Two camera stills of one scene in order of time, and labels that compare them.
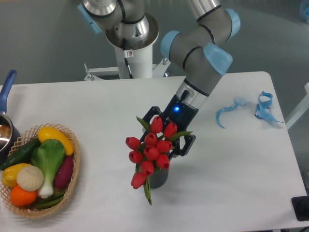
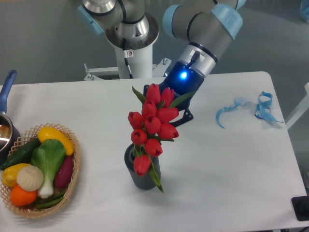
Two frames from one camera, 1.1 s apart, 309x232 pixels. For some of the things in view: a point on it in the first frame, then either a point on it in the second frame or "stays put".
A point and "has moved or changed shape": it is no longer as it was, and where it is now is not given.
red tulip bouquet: x=153 y=152 has moved or changed shape
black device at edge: x=301 y=206 stays put
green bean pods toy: x=49 y=202 stays put
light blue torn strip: x=240 y=101 stays put
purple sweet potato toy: x=63 y=176 stays put
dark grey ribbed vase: x=158 y=178 to x=147 y=182
